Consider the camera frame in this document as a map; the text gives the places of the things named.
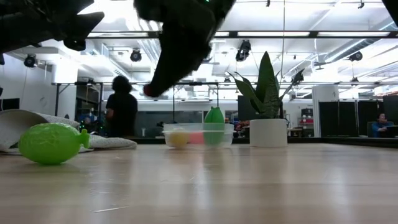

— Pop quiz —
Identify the black partition wall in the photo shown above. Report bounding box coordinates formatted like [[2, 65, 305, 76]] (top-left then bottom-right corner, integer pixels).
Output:
[[318, 95, 398, 138]]

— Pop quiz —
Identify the grey folded cloth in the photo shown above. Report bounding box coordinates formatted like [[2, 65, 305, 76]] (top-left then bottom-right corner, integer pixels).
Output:
[[0, 108, 138, 154]]

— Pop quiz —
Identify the person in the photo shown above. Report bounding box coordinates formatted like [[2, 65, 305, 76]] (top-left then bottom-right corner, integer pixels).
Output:
[[371, 112, 393, 138], [104, 75, 139, 138]]

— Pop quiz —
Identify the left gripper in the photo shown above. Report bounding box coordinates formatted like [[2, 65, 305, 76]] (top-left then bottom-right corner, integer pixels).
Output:
[[0, 0, 105, 54]]

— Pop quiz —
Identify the green plant in white pot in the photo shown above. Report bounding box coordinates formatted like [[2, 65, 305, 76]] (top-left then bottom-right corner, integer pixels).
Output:
[[226, 51, 306, 148]]

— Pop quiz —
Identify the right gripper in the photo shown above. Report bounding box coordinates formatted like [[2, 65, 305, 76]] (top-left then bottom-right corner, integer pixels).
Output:
[[133, 0, 237, 94]]

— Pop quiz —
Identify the black metal rack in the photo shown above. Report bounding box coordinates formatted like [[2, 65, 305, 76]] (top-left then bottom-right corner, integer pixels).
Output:
[[51, 81, 105, 125]]

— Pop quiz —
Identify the black ceiling spotlight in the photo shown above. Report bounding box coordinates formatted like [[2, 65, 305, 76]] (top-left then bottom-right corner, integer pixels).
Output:
[[129, 49, 143, 63], [348, 50, 364, 62], [234, 39, 252, 63], [24, 54, 39, 68]]

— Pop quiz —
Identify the red toy strawberry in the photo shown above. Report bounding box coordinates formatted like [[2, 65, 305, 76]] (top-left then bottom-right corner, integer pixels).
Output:
[[143, 83, 155, 98]]

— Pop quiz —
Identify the clear plastic tupperware container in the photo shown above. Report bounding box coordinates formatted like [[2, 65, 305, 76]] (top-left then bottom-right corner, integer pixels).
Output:
[[162, 122, 235, 149]]

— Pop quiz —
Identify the yellow toy lemon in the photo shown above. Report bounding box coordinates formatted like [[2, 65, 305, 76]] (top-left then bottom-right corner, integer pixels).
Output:
[[169, 130, 190, 149]]

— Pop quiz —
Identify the orange toy carrot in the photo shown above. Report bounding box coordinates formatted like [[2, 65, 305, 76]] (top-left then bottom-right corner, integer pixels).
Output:
[[188, 131, 205, 145]]

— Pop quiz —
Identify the green toy pepper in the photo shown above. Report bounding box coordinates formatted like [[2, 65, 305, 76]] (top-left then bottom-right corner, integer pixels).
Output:
[[203, 106, 226, 146]]

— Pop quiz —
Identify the white building column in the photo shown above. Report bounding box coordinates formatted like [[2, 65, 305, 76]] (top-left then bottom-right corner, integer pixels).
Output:
[[311, 84, 340, 138]]

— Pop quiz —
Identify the light green toy fruit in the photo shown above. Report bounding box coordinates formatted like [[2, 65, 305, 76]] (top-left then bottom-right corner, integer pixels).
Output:
[[17, 122, 91, 166]]

